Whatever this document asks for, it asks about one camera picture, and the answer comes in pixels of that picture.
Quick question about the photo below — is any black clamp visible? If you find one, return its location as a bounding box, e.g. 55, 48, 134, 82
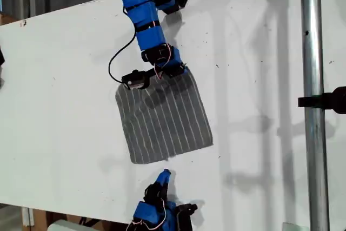
297, 86, 346, 115

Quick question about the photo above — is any arm wrist camera box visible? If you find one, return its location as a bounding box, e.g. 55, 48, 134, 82
175, 202, 198, 231
121, 69, 151, 91

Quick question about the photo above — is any brown cardboard box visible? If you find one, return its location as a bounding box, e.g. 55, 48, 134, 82
0, 13, 20, 27

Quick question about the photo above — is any steel post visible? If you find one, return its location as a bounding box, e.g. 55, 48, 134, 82
299, 0, 331, 231

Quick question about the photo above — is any grey white-striped towel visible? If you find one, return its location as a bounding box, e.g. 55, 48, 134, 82
115, 67, 215, 165

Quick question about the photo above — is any black camera cable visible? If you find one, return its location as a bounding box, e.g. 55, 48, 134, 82
108, 6, 137, 83

